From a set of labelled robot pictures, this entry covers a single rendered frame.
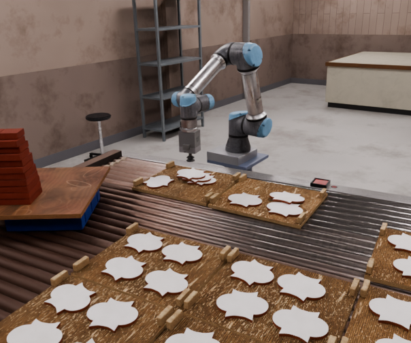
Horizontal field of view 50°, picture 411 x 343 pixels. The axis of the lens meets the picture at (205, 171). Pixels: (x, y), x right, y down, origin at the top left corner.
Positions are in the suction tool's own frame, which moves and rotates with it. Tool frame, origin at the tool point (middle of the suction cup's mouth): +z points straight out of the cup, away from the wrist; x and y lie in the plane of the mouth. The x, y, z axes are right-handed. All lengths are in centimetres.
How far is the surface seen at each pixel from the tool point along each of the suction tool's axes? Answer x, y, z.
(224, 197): -15.2, 23.4, 9.5
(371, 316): -73, 89, 10
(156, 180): -10.2, -13.8, 8.5
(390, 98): 586, 72, 78
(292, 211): -21, 55, 9
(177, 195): -20.4, 3.2, 9.5
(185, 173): -1.8, -2.2, 6.5
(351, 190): 17, 73, 12
